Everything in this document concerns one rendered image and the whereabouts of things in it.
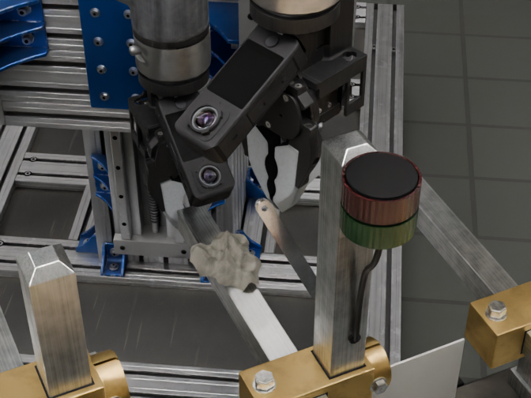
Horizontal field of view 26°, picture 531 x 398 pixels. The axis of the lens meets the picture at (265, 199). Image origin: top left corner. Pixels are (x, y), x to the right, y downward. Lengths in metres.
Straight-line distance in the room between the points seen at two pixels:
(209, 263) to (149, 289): 0.92
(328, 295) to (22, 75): 0.75
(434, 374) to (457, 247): 0.14
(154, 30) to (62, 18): 0.47
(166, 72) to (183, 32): 0.05
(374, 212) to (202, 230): 0.39
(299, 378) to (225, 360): 0.90
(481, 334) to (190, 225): 0.32
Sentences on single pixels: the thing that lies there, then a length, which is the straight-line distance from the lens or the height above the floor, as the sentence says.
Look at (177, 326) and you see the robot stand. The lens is 2.00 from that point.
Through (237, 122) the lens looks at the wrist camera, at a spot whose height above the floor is 1.15.
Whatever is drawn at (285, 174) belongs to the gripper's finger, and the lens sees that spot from 0.97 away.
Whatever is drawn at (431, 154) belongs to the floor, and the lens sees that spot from 2.71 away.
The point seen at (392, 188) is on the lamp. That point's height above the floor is 1.13.
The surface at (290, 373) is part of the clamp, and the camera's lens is 1.06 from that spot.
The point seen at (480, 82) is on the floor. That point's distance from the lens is 2.97.
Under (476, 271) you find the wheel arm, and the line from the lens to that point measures 1.21.
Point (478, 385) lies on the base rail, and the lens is 1.29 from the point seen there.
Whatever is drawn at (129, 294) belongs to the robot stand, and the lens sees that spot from 2.07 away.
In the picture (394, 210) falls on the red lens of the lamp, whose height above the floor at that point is 1.12.
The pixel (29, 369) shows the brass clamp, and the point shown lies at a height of 0.97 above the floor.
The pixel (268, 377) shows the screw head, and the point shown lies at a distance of 1.04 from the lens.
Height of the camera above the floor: 1.67
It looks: 41 degrees down
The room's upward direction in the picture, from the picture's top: straight up
